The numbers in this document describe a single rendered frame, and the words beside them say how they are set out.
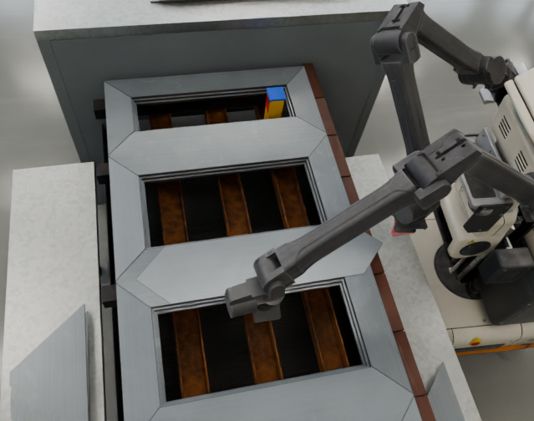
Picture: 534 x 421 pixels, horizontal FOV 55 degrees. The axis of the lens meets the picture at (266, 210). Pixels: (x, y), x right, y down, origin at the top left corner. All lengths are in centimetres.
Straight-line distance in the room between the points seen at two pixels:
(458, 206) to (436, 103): 156
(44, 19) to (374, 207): 128
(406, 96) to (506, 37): 275
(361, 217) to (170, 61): 112
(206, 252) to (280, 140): 49
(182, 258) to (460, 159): 83
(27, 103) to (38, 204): 142
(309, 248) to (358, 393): 52
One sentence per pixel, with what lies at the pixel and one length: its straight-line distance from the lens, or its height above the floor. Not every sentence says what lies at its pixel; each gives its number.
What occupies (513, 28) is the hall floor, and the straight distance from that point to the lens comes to 413.
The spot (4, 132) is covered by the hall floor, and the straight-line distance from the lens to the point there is 305.
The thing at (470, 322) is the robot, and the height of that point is 28.
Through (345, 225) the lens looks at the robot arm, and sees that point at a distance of 104.
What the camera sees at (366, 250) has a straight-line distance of 159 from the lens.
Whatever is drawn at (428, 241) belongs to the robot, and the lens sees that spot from 237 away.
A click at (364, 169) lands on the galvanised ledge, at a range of 196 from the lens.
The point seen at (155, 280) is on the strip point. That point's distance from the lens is 149.
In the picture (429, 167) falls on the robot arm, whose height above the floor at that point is 142.
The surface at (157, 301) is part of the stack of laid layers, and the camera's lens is 146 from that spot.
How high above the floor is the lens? 220
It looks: 58 degrees down
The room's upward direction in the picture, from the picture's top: 10 degrees clockwise
